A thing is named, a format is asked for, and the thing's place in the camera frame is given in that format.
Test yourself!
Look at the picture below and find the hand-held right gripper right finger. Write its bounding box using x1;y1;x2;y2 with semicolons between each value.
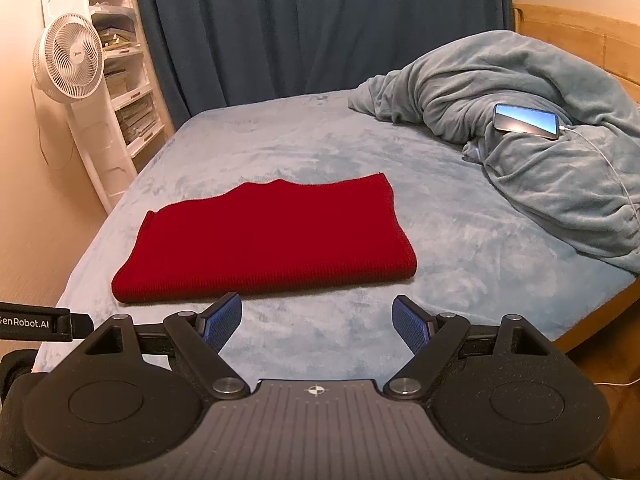
382;295;567;401

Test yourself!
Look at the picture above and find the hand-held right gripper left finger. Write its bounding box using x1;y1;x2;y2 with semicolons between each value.
79;292;252;401

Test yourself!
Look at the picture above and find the red knit cardigan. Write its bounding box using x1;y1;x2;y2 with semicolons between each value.
111;172;418;304

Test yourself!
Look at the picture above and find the bed with light blue sheet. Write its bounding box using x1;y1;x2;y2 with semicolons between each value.
31;89;640;386

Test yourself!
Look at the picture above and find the grey-blue fleece blanket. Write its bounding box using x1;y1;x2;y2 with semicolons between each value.
347;30;640;275

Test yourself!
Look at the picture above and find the stack of papers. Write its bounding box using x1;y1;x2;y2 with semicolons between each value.
96;14;162;147

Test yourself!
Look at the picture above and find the smartphone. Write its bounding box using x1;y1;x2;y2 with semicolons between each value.
493;103;561;141

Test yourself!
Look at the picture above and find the white shelf unit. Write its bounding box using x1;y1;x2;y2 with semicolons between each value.
42;0;167;162

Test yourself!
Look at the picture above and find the dark blue curtain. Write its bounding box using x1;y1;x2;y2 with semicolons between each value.
129;0;516;131

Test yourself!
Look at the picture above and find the white fan cord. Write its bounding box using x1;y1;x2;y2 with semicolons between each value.
29;82;77;171

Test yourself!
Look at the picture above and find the white charging cable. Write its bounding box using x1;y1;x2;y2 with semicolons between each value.
556;126;640;213

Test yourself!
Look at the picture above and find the white pedestal fan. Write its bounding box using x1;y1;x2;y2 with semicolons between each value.
32;13;138;214

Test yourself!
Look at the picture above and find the wooden bed frame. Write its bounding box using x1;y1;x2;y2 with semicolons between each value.
512;3;640;357

